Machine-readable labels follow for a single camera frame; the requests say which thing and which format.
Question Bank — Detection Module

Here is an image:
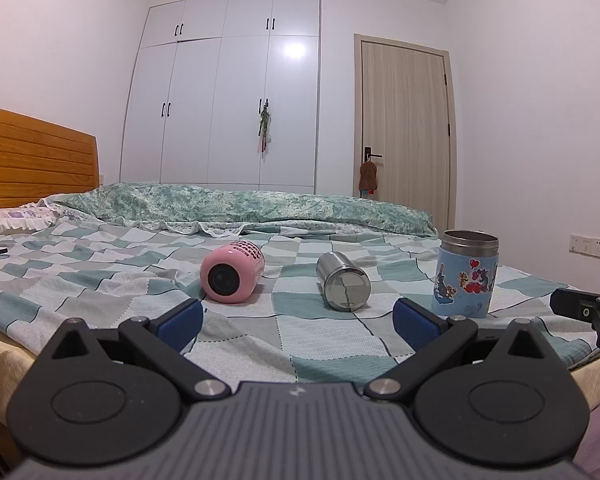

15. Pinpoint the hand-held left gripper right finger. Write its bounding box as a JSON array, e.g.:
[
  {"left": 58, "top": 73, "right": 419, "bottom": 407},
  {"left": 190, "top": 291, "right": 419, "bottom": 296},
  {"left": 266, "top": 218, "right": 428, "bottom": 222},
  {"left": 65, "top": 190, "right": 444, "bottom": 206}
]
[{"left": 364, "top": 297, "right": 568, "bottom": 402}]

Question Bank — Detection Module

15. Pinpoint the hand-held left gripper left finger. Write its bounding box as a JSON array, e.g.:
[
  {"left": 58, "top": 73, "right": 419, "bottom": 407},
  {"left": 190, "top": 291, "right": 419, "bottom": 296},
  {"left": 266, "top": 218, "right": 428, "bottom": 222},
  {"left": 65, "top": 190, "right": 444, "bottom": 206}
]
[{"left": 37, "top": 299, "right": 231, "bottom": 401}]

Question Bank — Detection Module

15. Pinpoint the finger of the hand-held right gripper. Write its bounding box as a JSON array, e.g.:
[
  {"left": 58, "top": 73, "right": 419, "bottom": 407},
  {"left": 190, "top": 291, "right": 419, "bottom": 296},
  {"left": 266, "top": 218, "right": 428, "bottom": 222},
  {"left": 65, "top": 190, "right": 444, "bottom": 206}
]
[{"left": 550, "top": 287, "right": 600, "bottom": 350}]

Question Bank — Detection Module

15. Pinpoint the blue cartoon print cup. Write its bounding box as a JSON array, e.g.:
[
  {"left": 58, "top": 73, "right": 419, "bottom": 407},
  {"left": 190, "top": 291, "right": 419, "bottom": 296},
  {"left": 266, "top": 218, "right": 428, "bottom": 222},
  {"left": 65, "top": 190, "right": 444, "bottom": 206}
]
[{"left": 431, "top": 230, "right": 500, "bottom": 320}]

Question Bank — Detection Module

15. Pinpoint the stainless steel cup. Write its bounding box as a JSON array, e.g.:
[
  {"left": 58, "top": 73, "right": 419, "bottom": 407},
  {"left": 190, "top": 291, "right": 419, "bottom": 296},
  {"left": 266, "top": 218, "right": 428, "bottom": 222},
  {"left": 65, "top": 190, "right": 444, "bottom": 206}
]
[{"left": 316, "top": 252, "right": 371, "bottom": 311}]

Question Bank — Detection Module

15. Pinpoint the pink cup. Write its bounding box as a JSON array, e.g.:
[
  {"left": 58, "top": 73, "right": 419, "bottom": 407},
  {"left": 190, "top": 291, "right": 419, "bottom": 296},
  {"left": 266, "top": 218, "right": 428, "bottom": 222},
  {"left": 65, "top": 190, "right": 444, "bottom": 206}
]
[{"left": 200, "top": 241, "right": 266, "bottom": 304}]

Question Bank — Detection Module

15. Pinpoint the checked bed sheet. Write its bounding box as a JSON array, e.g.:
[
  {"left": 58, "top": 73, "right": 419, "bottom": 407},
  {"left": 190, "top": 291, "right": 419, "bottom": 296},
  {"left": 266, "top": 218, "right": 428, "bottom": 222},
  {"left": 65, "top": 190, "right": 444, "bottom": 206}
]
[{"left": 0, "top": 220, "right": 600, "bottom": 391}]

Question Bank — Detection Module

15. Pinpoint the green floral quilt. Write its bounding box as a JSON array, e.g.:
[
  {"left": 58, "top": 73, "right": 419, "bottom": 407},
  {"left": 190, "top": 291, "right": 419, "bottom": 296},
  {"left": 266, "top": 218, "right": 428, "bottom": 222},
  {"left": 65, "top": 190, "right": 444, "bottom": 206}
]
[{"left": 55, "top": 182, "right": 438, "bottom": 238}]

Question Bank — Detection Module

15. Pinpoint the yellow mattress cover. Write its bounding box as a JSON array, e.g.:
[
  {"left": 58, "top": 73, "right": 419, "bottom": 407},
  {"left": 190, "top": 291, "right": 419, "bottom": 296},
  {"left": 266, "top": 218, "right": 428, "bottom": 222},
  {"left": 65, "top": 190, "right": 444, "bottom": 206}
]
[{"left": 0, "top": 317, "right": 38, "bottom": 466}]

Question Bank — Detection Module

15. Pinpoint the frilled floral pillow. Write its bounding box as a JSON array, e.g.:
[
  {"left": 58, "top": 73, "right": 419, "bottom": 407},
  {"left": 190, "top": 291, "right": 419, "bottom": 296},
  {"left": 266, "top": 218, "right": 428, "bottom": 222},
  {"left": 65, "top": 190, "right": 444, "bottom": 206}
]
[{"left": 0, "top": 200, "right": 73, "bottom": 238}]

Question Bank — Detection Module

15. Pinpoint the wooden door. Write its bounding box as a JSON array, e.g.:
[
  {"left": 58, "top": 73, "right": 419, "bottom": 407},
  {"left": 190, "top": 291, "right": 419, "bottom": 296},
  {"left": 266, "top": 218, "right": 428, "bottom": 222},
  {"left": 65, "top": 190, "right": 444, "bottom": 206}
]
[{"left": 354, "top": 34, "right": 457, "bottom": 233}]

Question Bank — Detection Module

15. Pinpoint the white wardrobe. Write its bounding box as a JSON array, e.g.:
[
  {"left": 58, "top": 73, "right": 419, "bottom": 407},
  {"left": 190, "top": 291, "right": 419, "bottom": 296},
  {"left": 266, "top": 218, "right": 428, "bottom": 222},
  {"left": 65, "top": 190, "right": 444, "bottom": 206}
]
[{"left": 119, "top": 0, "right": 322, "bottom": 195}]

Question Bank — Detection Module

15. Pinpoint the green hanging ornament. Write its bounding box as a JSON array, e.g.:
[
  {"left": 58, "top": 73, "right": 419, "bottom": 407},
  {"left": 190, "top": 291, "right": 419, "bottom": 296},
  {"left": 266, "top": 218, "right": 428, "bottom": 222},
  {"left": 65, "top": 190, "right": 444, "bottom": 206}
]
[{"left": 256, "top": 102, "right": 272, "bottom": 153}]

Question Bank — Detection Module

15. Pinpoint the wooden headboard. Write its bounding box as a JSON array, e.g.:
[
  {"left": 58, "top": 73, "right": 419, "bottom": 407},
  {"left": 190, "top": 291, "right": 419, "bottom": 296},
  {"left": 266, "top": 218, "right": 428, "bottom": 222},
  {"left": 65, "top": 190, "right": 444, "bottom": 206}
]
[{"left": 0, "top": 103, "right": 100, "bottom": 209}]

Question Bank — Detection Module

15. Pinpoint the white wall socket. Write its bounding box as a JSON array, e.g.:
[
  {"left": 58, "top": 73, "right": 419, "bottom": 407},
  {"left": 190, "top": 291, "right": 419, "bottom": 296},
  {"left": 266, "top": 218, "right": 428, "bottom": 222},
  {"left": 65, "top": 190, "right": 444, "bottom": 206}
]
[{"left": 569, "top": 233, "right": 600, "bottom": 259}]

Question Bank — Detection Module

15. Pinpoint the brown bag on handle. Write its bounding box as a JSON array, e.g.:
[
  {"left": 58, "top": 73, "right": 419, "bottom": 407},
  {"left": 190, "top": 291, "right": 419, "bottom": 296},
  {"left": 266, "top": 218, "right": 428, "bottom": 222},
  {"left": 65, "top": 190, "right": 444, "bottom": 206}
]
[{"left": 358, "top": 156, "right": 379, "bottom": 197}]

